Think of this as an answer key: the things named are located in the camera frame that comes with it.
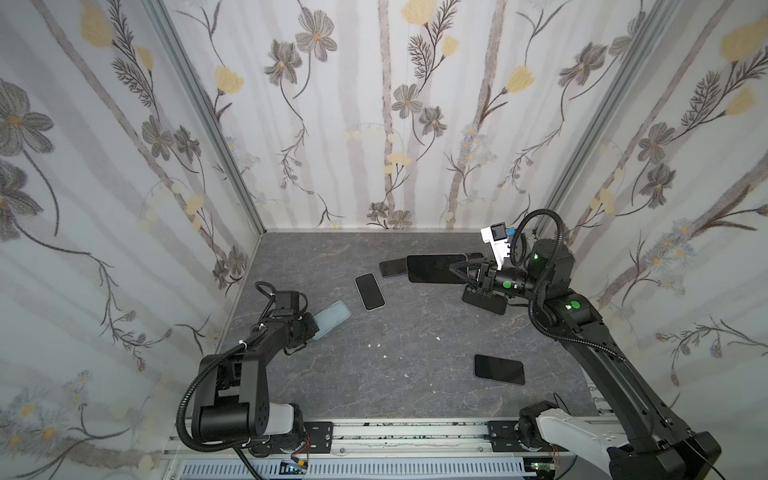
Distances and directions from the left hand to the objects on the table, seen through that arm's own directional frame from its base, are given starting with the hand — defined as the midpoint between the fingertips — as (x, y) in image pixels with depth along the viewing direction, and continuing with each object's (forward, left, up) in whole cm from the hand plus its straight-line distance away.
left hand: (307, 319), depth 92 cm
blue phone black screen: (+12, -20, -3) cm, 23 cm away
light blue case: (+2, -7, -3) cm, 8 cm away
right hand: (-6, -38, +36) cm, 53 cm away
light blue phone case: (+12, -20, -2) cm, 23 cm away
